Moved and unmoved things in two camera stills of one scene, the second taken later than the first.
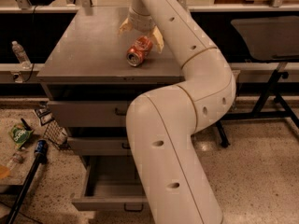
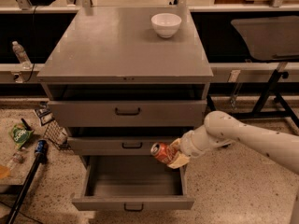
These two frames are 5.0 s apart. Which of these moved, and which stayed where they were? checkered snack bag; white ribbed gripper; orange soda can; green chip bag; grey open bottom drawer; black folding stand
Moved: white ribbed gripper; orange soda can
Stayed: green chip bag; checkered snack bag; black folding stand; grey open bottom drawer
